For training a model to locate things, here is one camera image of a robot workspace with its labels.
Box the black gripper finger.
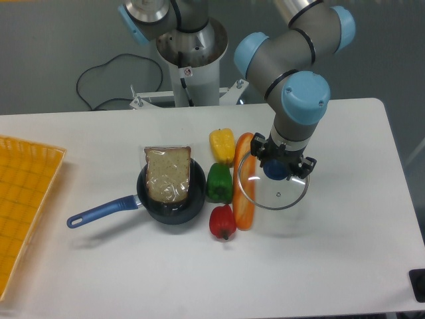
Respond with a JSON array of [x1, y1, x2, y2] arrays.
[[250, 133, 267, 160], [292, 156, 317, 179]]

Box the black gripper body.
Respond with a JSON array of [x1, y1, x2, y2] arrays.
[[259, 134, 307, 171]]

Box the glass pot lid blue knob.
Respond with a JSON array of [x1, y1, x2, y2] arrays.
[[236, 151, 310, 211]]

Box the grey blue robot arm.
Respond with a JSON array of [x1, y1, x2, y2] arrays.
[[118, 1, 356, 180]]

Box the orange baguette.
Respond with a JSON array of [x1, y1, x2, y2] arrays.
[[232, 132, 256, 231]]

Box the yellow bell pepper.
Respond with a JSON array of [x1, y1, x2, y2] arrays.
[[209, 128, 236, 166]]

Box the green bell pepper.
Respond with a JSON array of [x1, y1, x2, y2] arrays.
[[207, 163, 233, 204]]

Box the red bell pepper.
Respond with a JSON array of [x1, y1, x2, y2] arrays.
[[209, 204, 236, 241]]

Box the wrapped bread slice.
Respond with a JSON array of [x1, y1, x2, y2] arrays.
[[143, 146, 191, 204]]

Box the black table corner device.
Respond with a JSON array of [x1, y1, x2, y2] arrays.
[[408, 268, 425, 303]]

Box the yellow woven basket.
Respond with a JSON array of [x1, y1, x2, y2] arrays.
[[1, 135, 66, 300]]

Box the dark pot with blue handle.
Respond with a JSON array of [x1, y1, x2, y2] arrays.
[[66, 159, 206, 229]]

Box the black cable on floor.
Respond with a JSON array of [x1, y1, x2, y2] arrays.
[[76, 53, 164, 111]]

